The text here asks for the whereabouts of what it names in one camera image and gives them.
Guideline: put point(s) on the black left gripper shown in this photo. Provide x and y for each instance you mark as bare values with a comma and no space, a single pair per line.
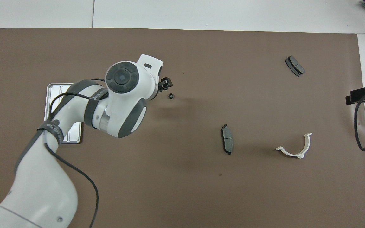
161,83

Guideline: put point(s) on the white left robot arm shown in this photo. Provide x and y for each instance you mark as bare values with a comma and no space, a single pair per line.
43,190

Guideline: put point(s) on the silver metal tray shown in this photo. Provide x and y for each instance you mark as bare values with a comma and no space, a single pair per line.
73,134

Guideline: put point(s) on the short grey brake pad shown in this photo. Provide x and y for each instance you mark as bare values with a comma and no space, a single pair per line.
295,65

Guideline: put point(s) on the long grey brake pad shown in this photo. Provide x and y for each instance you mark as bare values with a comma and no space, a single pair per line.
227,139

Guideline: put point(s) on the brown paper table mat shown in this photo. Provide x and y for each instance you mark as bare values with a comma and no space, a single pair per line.
201,190

